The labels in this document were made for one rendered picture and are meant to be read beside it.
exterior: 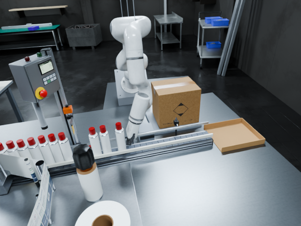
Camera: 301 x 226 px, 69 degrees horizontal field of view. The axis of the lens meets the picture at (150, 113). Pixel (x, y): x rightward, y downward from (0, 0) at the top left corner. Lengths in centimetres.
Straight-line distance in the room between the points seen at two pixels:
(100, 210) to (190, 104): 93
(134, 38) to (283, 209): 106
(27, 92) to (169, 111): 86
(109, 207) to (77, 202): 28
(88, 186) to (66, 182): 24
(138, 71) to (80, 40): 634
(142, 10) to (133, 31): 701
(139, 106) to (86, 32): 623
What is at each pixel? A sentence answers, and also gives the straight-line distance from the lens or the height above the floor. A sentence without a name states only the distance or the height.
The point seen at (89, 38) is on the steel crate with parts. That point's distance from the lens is 730.
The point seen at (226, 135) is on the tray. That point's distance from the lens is 158.
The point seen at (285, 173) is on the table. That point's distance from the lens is 143.
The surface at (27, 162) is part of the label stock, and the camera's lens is 122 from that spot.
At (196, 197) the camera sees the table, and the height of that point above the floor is 83.
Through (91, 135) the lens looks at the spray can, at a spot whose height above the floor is 105.
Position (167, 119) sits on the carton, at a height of 92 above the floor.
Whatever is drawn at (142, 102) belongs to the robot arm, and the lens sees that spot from 115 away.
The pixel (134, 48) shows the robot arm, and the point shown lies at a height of 148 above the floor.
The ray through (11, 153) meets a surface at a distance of 137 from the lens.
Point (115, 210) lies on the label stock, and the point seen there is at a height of 102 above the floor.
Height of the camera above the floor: 177
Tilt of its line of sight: 31 degrees down
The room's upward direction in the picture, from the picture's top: 3 degrees counter-clockwise
